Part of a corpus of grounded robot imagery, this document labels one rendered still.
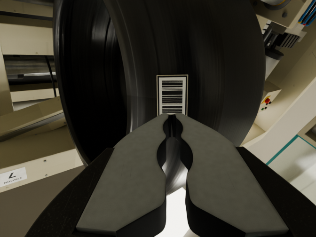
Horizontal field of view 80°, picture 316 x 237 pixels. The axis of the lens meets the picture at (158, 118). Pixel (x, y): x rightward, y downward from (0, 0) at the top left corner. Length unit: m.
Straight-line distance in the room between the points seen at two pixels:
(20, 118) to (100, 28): 0.50
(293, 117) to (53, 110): 2.84
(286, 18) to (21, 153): 0.94
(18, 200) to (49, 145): 2.24
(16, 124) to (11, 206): 2.24
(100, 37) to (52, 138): 0.48
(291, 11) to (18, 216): 3.03
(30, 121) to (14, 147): 0.12
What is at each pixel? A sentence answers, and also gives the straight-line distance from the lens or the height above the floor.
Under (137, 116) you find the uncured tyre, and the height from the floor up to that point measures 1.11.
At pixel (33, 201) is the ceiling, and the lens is 3.09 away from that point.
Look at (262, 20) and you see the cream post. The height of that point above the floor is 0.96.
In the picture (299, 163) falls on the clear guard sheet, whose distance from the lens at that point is 1.01.
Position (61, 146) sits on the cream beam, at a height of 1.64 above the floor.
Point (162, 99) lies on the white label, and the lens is 0.25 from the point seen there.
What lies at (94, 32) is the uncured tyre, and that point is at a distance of 0.75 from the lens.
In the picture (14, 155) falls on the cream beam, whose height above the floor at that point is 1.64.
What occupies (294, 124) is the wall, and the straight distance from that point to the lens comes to 3.15.
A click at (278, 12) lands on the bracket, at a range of 0.55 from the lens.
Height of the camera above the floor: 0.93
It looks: 37 degrees up
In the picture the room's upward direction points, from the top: 158 degrees counter-clockwise
